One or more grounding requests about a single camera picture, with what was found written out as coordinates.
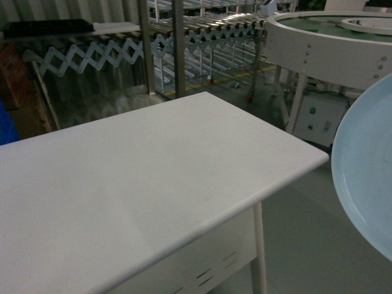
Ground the light blue oval tray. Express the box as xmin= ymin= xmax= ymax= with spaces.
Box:
xmin=331 ymin=75 xmax=391 ymax=259

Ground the black tray on conveyor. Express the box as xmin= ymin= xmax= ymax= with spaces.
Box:
xmin=2 ymin=19 xmax=94 ymax=39

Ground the white table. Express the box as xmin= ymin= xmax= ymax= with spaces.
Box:
xmin=1 ymin=92 xmax=329 ymax=293

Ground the expandable roller conveyor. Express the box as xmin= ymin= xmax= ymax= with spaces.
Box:
xmin=21 ymin=12 xmax=270 ymax=104

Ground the white control box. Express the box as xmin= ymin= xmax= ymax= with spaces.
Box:
xmin=293 ymin=91 xmax=349 ymax=147

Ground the round white turntable conveyor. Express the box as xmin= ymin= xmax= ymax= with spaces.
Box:
xmin=263 ymin=11 xmax=391 ymax=134

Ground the metal shelf frame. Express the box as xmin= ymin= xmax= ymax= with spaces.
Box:
xmin=137 ymin=1 xmax=186 ymax=98

